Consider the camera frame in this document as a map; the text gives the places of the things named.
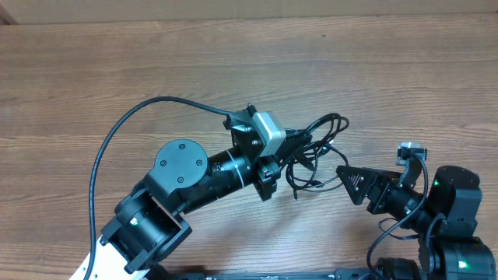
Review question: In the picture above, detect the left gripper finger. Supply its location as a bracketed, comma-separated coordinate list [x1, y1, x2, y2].
[278, 145, 311, 170]
[282, 128, 313, 150]

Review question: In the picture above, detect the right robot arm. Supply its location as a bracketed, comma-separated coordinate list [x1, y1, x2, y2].
[336, 155, 497, 279]

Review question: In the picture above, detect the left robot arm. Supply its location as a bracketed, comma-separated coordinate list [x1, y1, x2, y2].
[72, 105, 312, 279]

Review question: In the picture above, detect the black usb cable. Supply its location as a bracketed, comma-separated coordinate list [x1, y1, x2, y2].
[284, 112, 350, 201]

